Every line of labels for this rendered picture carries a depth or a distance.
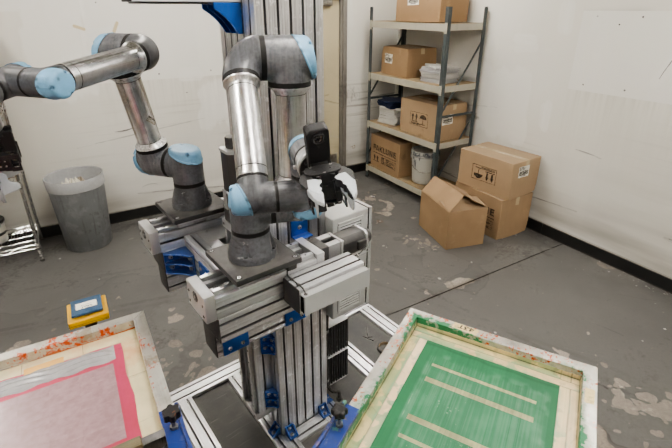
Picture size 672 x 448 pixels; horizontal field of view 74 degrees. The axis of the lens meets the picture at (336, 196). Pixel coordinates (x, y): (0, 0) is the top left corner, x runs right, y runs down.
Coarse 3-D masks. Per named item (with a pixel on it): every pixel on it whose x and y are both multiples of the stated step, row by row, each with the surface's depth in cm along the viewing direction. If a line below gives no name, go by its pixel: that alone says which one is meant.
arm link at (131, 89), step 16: (112, 32) 146; (96, 48) 143; (112, 48) 141; (112, 80) 149; (128, 80) 149; (128, 96) 152; (144, 96) 156; (128, 112) 156; (144, 112) 157; (144, 128) 160; (144, 144) 163; (160, 144) 165; (144, 160) 166; (160, 160) 165
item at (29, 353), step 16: (112, 320) 150; (128, 320) 150; (144, 320) 150; (64, 336) 143; (80, 336) 143; (96, 336) 146; (144, 336) 143; (16, 352) 136; (32, 352) 137; (48, 352) 140; (144, 352) 136; (0, 368) 134; (160, 368) 130; (160, 384) 125; (160, 400) 120
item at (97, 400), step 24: (120, 360) 138; (72, 384) 129; (96, 384) 129; (120, 384) 129; (72, 408) 121; (96, 408) 121; (120, 408) 121; (72, 432) 115; (96, 432) 115; (120, 432) 115
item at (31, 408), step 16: (48, 384) 129; (0, 400) 124; (16, 400) 124; (32, 400) 124; (48, 400) 124; (0, 416) 119; (16, 416) 119; (32, 416) 119; (48, 416) 119; (0, 432) 115; (16, 432) 115; (32, 432) 115; (48, 432) 115
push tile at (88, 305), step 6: (78, 300) 164; (84, 300) 164; (90, 300) 164; (96, 300) 164; (72, 306) 161; (78, 306) 161; (84, 306) 161; (90, 306) 161; (96, 306) 161; (102, 306) 161; (72, 312) 157; (78, 312) 157; (84, 312) 158; (90, 312) 158
